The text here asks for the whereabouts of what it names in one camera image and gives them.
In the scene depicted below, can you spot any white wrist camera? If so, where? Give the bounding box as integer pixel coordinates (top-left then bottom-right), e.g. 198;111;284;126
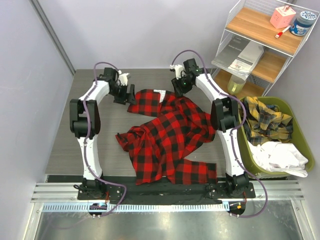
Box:
116;70;130;86
169;64;185;79

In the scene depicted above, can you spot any red white marker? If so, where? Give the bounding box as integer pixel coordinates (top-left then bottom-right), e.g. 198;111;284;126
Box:
274;25;291;39

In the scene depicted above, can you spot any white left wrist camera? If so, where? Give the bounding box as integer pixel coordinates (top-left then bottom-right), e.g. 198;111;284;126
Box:
116;70;130;86

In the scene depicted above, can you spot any grey booklets stack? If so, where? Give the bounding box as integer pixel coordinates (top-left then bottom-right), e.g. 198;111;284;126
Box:
212;34;265;80

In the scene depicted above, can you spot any aluminium rail frame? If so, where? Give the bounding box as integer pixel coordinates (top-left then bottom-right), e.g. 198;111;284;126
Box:
24;174;316;240

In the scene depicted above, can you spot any blue lidded jar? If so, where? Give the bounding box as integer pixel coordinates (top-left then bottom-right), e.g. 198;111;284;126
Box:
289;10;317;37

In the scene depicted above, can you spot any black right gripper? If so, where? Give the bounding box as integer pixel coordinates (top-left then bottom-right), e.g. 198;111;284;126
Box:
170;74;193;98

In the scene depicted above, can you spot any white wire wooden shelf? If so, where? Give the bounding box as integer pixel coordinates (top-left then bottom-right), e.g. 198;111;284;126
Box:
210;0;320;101

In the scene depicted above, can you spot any white shirt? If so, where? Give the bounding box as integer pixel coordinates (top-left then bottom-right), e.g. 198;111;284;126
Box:
248;141;308;178

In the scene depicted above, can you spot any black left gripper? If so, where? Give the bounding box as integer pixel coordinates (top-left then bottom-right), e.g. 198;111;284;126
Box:
109;83;137;106

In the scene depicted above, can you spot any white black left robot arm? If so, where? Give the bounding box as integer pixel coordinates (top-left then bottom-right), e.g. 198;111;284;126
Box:
69;67;136;200

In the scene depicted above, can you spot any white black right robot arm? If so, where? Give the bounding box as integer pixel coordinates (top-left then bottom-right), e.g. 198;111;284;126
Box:
170;58;249;198

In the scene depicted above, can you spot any pink cube box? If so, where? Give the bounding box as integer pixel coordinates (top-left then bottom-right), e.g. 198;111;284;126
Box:
270;5;296;29

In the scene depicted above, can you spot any yellow green plastic cup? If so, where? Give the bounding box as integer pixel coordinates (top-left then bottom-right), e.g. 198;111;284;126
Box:
227;74;246;95

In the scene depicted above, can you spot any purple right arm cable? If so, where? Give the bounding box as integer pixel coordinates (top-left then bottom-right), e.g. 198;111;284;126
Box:
171;49;269;219

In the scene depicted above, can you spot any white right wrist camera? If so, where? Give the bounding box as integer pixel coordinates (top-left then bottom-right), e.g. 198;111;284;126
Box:
169;64;185;79

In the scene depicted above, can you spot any yellow plaid shirt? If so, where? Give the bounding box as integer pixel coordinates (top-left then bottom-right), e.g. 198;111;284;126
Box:
241;96;293;146

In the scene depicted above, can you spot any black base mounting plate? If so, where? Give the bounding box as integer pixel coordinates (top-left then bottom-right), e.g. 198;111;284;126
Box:
46;174;256;218

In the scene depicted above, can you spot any white slotted cable duct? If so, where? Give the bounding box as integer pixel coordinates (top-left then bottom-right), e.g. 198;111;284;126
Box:
42;201;230;213

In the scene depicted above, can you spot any green laundry basket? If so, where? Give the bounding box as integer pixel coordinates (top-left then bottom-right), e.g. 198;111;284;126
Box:
237;96;315;179

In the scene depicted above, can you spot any red black plaid shirt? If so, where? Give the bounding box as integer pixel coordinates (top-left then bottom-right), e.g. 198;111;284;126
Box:
115;89;217;185

